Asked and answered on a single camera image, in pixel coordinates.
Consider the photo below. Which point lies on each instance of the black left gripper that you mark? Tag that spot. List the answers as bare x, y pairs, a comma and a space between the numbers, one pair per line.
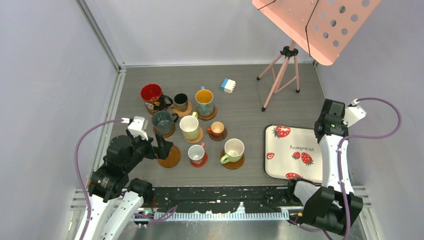
164, 145

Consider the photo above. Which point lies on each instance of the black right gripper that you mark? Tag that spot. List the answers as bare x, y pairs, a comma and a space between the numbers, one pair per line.
342, 123

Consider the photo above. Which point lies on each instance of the dark green mug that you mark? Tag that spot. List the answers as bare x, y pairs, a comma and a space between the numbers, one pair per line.
164, 121

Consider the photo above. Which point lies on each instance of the pale yellow green mug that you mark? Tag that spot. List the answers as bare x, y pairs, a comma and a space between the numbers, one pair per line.
189, 126

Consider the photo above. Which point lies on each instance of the small white cup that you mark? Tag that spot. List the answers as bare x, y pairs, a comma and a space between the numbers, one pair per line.
197, 154

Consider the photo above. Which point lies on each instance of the woven rattan coaster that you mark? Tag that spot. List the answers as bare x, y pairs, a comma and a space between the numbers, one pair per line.
198, 138
180, 113

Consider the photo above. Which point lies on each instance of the black floral mug red inside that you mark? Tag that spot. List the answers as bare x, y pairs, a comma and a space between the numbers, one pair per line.
152, 95

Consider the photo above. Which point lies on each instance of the red apple paper coaster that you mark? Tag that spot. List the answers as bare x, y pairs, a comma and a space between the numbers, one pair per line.
202, 163

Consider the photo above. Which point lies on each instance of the black small cup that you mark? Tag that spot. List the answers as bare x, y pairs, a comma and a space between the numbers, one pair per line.
180, 102

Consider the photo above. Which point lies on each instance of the small orange cup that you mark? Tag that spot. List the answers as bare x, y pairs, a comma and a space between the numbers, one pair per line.
216, 128

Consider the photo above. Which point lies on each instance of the blue butterfly plate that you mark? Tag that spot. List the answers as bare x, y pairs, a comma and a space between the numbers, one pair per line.
204, 102

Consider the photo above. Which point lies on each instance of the cream green mug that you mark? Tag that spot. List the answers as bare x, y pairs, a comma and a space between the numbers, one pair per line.
233, 151

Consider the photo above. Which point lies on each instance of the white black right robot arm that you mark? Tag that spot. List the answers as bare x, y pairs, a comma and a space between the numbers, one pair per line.
332, 206

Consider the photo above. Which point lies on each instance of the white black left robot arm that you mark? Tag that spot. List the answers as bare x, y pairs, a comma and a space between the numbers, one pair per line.
112, 198

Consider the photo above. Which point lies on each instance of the white tray black rim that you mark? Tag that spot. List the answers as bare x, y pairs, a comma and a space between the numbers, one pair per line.
291, 152

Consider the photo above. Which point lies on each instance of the blue white toy block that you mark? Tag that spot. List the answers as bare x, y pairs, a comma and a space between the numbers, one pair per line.
228, 85

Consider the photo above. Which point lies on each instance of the pink music stand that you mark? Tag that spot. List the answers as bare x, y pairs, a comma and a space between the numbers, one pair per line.
322, 28

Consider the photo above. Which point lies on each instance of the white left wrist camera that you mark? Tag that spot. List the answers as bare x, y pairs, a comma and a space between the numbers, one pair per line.
136, 126

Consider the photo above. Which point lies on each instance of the aluminium frame post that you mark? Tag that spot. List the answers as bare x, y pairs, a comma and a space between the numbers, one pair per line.
91, 20

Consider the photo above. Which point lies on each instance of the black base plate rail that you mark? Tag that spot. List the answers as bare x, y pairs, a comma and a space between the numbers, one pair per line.
219, 203

